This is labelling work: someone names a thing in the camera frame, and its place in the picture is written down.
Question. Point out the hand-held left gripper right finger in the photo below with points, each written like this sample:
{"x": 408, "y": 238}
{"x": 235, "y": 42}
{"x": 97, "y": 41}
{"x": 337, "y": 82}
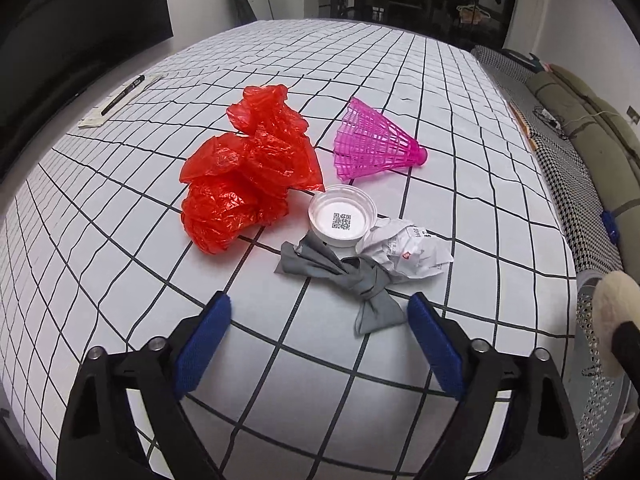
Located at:
{"x": 437, "y": 347}

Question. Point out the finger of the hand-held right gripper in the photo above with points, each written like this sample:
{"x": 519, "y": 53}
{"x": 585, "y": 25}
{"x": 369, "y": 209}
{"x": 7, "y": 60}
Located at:
{"x": 627, "y": 342}

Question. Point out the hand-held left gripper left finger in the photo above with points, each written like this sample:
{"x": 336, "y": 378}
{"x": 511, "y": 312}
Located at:
{"x": 202, "y": 347}

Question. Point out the beige plush ball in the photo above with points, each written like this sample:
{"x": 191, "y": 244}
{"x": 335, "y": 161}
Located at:
{"x": 612, "y": 305}

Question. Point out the grey perforated plastic basket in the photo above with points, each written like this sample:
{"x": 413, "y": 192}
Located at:
{"x": 600, "y": 410}

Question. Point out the grey cloth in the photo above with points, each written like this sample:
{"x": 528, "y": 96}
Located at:
{"x": 350, "y": 280}

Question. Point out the crumpled white paper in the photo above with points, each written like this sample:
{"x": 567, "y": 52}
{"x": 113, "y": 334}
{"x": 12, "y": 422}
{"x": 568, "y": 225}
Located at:
{"x": 405, "y": 255}

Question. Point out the white black checked tablecloth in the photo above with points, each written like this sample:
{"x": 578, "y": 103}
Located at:
{"x": 150, "y": 240}

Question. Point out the white bottle cap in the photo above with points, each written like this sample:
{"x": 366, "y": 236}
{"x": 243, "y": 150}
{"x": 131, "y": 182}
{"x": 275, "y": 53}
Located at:
{"x": 342, "y": 215}

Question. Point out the red plastic bag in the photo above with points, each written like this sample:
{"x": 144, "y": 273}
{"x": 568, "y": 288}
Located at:
{"x": 245, "y": 175}

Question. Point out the houndstooth sofa blanket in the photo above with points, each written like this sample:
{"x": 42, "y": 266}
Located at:
{"x": 565, "y": 170}

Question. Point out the olive green sofa cushions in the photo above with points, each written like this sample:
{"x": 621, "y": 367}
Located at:
{"x": 600, "y": 130}

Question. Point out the pink plastic shuttlecock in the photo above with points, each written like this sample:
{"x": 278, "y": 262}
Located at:
{"x": 372, "y": 142}

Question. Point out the black pen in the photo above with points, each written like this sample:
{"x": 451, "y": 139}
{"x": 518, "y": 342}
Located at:
{"x": 122, "y": 95}

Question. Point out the clothes hanger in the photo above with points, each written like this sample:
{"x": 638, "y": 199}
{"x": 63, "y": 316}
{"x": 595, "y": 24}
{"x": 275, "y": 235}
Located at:
{"x": 472, "y": 10}

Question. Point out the black curved television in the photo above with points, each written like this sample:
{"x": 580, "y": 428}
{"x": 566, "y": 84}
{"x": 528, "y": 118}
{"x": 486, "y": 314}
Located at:
{"x": 60, "y": 35}

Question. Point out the wall socket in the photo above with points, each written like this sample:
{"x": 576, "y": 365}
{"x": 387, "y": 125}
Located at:
{"x": 634, "y": 114}

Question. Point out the wooden sofa frame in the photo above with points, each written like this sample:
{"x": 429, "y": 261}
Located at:
{"x": 522, "y": 125}

